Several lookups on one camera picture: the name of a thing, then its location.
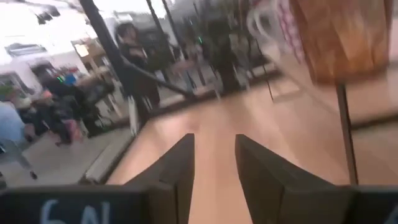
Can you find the amber ribbed glass cup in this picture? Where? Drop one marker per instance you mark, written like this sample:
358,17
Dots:
342,37

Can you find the red patterned blue-rimmed mug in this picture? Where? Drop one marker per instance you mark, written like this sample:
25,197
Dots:
290,28

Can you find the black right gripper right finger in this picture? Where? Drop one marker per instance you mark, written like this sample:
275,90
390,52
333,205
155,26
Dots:
280,193

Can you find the black rig frame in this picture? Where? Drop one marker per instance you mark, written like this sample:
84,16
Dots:
99,31

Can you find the person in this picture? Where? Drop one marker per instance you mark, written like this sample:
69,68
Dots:
62,105
133,53
11,124

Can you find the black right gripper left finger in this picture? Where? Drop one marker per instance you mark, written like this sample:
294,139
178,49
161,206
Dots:
109,205

